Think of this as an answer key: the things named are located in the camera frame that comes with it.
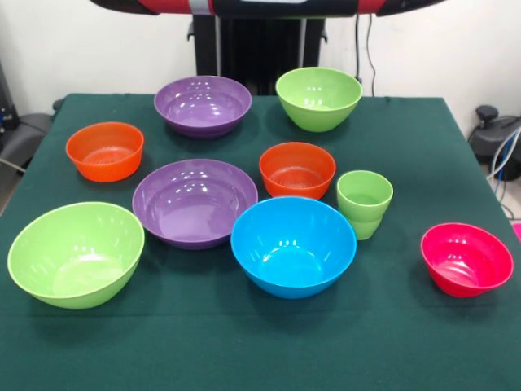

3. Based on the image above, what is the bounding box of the orange-red plastic bowl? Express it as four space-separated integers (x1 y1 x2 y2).
258 141 337 201
64 121 145 183

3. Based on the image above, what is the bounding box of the purple plastic bowl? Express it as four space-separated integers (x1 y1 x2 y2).
131 158 260 251
153 75 253 141

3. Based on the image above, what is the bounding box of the blue plastic bowl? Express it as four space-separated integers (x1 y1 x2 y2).
230 195 358 301

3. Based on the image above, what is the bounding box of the green plastic bowl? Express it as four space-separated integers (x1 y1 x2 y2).
274 66 364 133
7 201 146 310

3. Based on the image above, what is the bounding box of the green plastic cup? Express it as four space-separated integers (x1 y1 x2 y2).
335 169 395 223
350 211 384 241

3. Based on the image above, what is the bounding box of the dark green tablecloth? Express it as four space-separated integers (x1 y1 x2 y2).
0 93 521 391

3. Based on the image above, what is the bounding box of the pink plastic bowl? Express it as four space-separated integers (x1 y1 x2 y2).
420 222 515 299

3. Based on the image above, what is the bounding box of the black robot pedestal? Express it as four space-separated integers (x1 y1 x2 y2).
186 14 329 97

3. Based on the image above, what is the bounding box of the black wall cable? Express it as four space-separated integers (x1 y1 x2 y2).
354 15 363 82
366 15 378 98

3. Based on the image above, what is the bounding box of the black pedestal foot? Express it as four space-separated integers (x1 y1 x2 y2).
467 104 521 180
0 112 56 172

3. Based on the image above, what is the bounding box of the blue cable bundle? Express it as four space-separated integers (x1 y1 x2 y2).
486 128 521 184

